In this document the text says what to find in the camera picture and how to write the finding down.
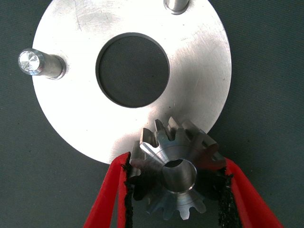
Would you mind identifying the small steel planetary gear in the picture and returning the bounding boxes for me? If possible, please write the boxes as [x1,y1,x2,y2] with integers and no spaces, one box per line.
[129,116,226,221]

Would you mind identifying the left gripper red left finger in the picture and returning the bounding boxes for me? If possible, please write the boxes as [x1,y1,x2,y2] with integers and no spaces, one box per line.
[83,152,135,228]

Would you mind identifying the dark grey table cloth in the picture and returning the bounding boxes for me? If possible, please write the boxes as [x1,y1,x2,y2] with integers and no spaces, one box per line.
[0,0,304,228]

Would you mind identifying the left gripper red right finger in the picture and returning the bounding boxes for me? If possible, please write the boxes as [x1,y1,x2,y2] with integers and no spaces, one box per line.
[218,158,285,228]

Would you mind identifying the round metal carrier plate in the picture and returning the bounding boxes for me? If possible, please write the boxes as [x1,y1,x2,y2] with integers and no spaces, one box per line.
[18,0,232,165]

